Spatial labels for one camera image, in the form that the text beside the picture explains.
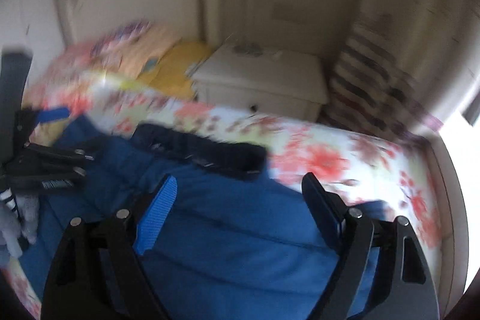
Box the gloved left hand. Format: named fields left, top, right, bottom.
left=1, top=188, right=39, bottom=267

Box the floral bed sheet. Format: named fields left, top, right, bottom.
left=1, top=46, right=442, bottom=318

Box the yellow pillow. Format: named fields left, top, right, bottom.
left=137, top=41, right=212, bottom=101

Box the striped patterned curtain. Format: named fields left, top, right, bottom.
left=320, top=0, right=440, bottom=145

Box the peach checked pillow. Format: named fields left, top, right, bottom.
left=112, top=24, right=182, bottom=79

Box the colourful floral embroidered pillow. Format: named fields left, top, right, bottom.
left=90, top=19, right=153, bottom=58

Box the blue puffer jacket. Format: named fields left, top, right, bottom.
left=19, top=116, right=338, bottom=319

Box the white bedside table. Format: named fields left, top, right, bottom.
left=192, top=44, right=329, bottom=123

